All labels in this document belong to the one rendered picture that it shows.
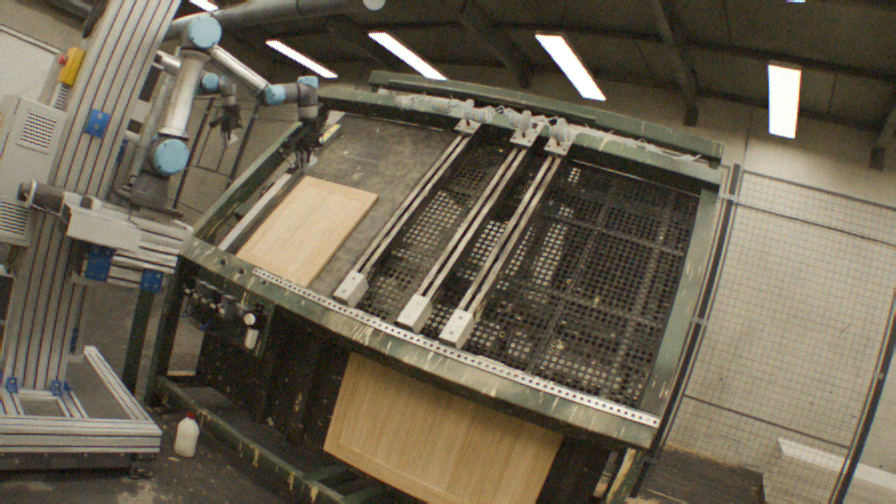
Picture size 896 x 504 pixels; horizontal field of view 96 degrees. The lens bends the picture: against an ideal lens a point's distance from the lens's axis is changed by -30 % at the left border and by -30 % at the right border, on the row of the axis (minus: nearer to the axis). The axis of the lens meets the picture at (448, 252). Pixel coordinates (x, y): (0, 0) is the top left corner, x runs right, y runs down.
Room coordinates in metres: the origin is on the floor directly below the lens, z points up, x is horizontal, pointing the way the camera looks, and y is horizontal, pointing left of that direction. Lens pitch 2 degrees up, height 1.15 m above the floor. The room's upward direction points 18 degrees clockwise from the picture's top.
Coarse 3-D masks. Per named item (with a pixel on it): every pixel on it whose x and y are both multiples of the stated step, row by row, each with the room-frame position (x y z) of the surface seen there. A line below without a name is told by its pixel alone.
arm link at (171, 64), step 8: (168, 56) 1.97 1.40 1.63; (160, 64) 1.96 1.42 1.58; (168, 64) 1.97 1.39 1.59; (176, 64) 1.99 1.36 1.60; (168, 72) 2.00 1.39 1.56; (176, 72) 2.01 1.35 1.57; (200, 80) 2.06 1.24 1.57; (208, 80) 2.06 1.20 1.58; (216, 80) 2.08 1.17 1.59; (208, 88) 2.07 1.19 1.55
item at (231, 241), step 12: (336, 132) 2.80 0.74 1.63; (324, 144) 2.74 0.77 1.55; (288, 180) 2.58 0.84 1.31; (276, 192) 2.53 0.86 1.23; (264, 204) 2.48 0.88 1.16; (252, 216) 2.44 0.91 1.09; (240, 228) 2.40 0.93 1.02; (228, 240) 2.36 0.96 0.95; (240, 240) 2.40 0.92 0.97; (228, 252) 2.35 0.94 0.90
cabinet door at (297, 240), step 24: (312, 192) 2.52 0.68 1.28; (336, 192) 2.49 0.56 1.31; (360, 192) 2.46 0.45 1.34; (288, 216) 2.43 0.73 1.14; (312, 216) 2.41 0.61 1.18; (336, 216) 2.38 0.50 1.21; (360, 216) 2.36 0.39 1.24; (264, 240) 2.35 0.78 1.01; (288, 240) 2.33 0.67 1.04; (312, 240) 2.31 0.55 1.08; (336, 240) 2.28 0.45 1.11; (264, 264) 2.25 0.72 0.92; (288, 264) 2.24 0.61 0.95; (312, 264) 2.21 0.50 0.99
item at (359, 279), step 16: (464, 112) 2.48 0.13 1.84; (464, 128) 2.52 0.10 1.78; (464, 144) 2.50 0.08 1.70; (448, 160) 2.44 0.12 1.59; (432, 176) 2.40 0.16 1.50; (448, 176) 2.45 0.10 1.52; (416, 192) 2.33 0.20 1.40; (432, 192) 2.36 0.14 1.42; (400, 208) 2.28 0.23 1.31; (416, 208) 2.28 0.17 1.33; (400, 224) 2.21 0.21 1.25; (384, 240) 2.20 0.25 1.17; (400, 240) 2.24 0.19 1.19; (368, 256) 2.13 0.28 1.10; (384, 256) 2.16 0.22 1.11; (352, 272) 2.08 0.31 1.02; (368, 272) 2.09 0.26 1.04; (352, 288) 2.03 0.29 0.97; (352, 304) 2.05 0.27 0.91
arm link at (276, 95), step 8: (272, 88) 1.75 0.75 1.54; (280, 88) 1.76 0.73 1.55; (288, 88) 1.78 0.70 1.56; (296, 88) 1.80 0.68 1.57; (272, 96) 1.75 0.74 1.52; (280, 96) 1.77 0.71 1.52; (288, 96) 1.79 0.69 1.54; (296, 96) 1.81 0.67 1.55; (272, 104) 1.78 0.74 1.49; (280, 104) 1.80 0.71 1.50
